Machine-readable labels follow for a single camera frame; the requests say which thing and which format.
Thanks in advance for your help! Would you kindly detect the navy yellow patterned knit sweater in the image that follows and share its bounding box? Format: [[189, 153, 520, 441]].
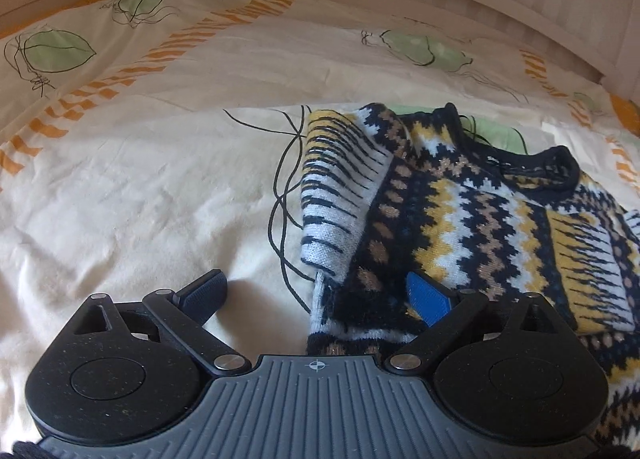
[[300, 104, 639, 455]]

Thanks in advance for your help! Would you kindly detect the white leaf-print duvet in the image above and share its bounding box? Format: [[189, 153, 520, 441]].
[[1, 0, 639, 447]]

